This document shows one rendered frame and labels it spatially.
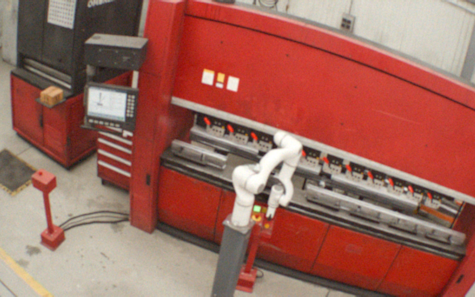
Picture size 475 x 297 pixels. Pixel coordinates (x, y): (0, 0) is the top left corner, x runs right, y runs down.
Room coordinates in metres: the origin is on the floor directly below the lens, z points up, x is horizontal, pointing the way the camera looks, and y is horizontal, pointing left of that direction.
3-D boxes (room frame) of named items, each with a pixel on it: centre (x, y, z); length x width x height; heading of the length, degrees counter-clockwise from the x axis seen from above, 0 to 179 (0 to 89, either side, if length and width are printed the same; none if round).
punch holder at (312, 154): (3.28, -0.58, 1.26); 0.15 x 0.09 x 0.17; 76
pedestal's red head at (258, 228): (2.97, -0.30, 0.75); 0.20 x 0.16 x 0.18; 85
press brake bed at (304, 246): (3.18, -0.84, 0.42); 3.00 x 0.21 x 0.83; 76
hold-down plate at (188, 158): (3.46, 0.38, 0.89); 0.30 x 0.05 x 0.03; 76
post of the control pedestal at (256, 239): (2.97, -0.30, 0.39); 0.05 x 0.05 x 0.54; 85
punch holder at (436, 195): (3.00, -1.75, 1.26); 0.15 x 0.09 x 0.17; 76
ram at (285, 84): (3.22, -0.85, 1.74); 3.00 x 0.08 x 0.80; 76
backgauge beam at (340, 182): (3.57, -0.68, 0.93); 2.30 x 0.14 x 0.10; 76
